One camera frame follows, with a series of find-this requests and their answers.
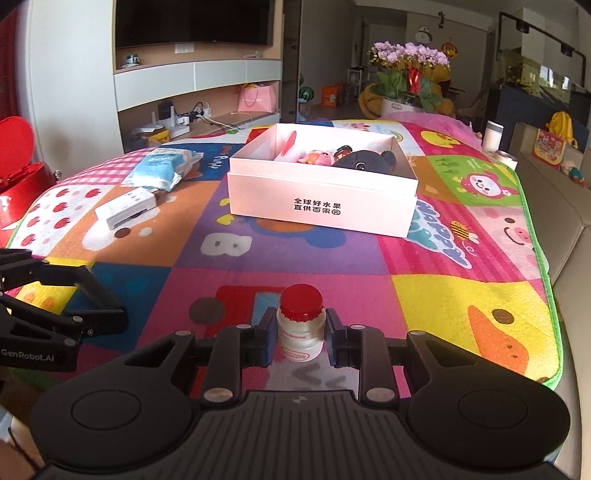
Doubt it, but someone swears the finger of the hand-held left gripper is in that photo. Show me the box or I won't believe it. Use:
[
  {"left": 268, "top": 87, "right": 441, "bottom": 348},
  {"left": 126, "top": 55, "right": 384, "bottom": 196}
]
[
  {"left": 0, "top": 249, "right": 125, "bottom": 312},
  {"left": 0, "top": 294, "right": 129, "bottom": 345}
]

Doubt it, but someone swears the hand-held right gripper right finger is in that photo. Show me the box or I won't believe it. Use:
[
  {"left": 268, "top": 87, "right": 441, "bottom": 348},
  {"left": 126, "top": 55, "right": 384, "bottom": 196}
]
[{"left": 323, "top": 307, "right": 467, "bottom": 402}]

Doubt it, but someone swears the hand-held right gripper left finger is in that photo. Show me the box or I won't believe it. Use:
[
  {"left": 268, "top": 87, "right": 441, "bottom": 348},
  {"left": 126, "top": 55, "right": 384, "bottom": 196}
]
[{"left": 124, "top": 305, "right": 279, "bottom": 402}]

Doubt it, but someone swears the white bottle with red cap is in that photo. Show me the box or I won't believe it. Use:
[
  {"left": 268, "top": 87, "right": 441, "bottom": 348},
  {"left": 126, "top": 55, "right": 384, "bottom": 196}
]
[{"left": 276, "top": 284, "right": 328, "bottom": 364}]

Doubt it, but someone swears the white multi-socket adapter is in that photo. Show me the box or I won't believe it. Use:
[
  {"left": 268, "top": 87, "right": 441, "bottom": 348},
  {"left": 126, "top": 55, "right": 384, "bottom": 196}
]
[{"left": 95, "top": 187, "right": 157, "bottom": 230}]

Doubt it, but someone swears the pale pink cardboard box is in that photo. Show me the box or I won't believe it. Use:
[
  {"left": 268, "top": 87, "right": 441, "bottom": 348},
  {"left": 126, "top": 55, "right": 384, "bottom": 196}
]
[{"left": 228, "top": 122, "right": 419, "bottom": 238}]

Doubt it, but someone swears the blue and white wipes pack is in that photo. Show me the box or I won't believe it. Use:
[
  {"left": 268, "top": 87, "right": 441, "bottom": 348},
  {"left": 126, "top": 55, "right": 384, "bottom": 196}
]
[{"left": 121, "top": 148, "right": 205, "bottom": 192}]

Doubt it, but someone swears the black plush cat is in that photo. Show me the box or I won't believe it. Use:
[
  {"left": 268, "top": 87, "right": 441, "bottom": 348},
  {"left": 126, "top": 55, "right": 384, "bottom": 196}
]
[{"left": 332, "top": 148, "right": 398, "bottom": 174}]

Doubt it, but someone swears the pink and yellow toy cup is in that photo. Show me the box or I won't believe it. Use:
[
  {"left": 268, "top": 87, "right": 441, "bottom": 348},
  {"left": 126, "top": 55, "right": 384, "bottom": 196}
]
[{"left": 299, "top": 148, "right": 334, "bottom": 167}]

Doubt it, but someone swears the person's left forearm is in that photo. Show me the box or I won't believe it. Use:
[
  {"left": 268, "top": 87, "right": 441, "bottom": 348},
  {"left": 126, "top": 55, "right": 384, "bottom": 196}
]
[{"left": 7, "top": 411, "right": 47, "bottom": 469}]

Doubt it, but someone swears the colourful cartoon play mat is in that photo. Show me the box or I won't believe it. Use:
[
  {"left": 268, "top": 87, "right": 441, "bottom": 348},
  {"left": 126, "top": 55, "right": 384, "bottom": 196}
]
[{"left": 7, "top": 117, "right": 565, "bottom": 462}]

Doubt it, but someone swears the red gift box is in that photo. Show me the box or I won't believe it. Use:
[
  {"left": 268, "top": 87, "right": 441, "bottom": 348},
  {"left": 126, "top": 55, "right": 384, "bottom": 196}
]
[{"left": 0, "top": 117, "right": 59, "bottom": 232}]

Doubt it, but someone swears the red ribbon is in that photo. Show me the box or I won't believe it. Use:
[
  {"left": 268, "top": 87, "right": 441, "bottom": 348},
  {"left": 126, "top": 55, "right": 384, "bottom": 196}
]
[{"left": 273, "top": 130, "right": 298, "bottom": 161}]

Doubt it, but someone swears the white and wood shelf cabinet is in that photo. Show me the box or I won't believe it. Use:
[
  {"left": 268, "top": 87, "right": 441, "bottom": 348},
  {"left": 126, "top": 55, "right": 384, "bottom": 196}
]
[{"left": 113, "top": 44, "right": 283, "bottom": 155}]

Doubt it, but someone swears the pink gift bag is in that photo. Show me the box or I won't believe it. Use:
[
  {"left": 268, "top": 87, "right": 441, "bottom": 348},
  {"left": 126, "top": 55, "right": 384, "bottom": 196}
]
[{"left": 238, "top": 84, "right": 277, "bottom": 113}]

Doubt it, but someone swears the orange paper bag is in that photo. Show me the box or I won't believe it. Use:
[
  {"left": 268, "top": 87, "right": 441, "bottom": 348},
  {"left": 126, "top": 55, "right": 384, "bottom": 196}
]
[{"left": 322, "top": 84, "right": 346, "bottom": 109}]

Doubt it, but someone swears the beige sofa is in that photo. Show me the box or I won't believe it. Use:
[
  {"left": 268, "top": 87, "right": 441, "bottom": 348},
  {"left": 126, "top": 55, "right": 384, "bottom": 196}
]
[{"left": 480, "top": 122, "right": 591, "bottom": 467}]

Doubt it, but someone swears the white cylindrical jar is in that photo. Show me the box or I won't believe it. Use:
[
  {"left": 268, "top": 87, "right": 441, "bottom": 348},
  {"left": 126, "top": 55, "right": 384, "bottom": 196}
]
[{"left": 482, "top": 121, "right": 504, "bottom": 153}]

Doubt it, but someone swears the yellow mesh bag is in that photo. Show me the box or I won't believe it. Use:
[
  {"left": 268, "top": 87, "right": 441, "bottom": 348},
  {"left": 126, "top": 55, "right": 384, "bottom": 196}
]
[{"left": 533, "top": 129, "right": 568, "bottom": 169}]

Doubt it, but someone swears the potted purple orchid plant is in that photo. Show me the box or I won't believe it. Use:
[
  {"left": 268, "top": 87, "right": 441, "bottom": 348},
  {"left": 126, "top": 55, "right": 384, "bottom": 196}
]
[{"left": 368, "top": 41, "right": 451, "bottom": 114}]

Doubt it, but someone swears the yellow backpack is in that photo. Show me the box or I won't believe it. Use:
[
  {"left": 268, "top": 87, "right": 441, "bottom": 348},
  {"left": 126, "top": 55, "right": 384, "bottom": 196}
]
[{"left": 549, "top": 111, "right": 578, "bottom": 148}]

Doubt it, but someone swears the dark cabinet with fish tank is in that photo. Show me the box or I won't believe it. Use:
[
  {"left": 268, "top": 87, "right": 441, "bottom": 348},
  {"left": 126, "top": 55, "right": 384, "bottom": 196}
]
[{"left": 496, "top": 11, "right": 591, "bottom": 139}]

